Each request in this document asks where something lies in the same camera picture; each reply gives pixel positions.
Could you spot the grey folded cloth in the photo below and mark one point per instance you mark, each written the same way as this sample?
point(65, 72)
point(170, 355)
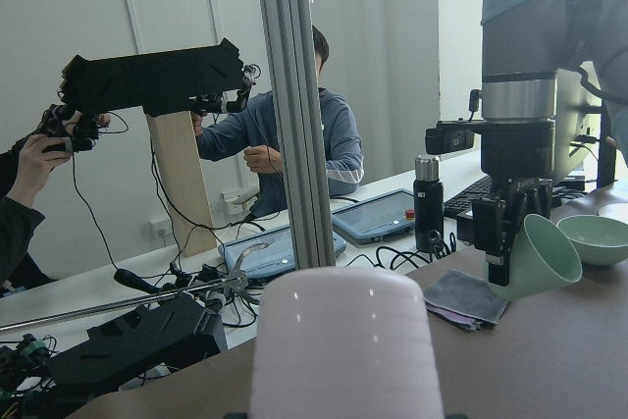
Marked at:
point(465, 301)

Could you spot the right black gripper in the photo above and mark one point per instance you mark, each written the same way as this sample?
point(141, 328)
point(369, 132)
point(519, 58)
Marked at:
point(504, 209)

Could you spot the blue teach pendant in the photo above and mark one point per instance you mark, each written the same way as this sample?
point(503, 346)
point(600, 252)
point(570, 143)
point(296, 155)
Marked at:
point(274, 259)
point(371, 220)

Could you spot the seated person blue hoodie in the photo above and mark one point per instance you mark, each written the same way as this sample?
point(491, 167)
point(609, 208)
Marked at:
point(253, 134)

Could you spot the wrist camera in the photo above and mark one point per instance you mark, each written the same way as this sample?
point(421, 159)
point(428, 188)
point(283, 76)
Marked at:
point(451, 136)

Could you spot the black thermos bottle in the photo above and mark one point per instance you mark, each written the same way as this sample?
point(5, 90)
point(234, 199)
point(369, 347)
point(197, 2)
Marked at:
point(428, 193)

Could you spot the green bowl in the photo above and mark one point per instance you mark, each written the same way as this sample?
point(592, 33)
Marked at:
point(599, 240)

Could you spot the pink plastic cup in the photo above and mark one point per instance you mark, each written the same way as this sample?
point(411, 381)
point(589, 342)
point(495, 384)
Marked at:
point(344, 343)

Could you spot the aluminium frame post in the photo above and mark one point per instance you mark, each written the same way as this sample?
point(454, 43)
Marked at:
point(291, 60)

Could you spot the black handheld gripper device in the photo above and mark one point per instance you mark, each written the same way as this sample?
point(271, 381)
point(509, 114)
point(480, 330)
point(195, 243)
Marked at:
point(210, 78)

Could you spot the green plastic cup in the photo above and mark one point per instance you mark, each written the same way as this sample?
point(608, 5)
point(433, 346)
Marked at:
point(542, 259)

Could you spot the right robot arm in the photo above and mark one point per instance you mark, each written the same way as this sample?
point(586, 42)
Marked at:
point(525, 44)

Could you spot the black keyboard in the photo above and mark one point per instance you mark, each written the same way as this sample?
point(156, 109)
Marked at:
point(462, 201)

